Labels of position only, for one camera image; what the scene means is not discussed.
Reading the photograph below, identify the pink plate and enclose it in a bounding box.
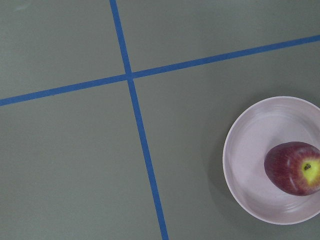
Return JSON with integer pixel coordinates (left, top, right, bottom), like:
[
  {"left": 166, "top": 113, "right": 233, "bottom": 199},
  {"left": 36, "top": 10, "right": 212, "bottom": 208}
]
[{"left": 222, "top": 96, "right": 320, "bottom": 225}]

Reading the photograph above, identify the red apple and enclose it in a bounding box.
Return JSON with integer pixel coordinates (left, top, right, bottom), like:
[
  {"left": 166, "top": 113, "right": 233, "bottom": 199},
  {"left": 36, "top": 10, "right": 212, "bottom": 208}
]
[{"left": 264, "top": 141, "right": 320, "bottom": 196}]

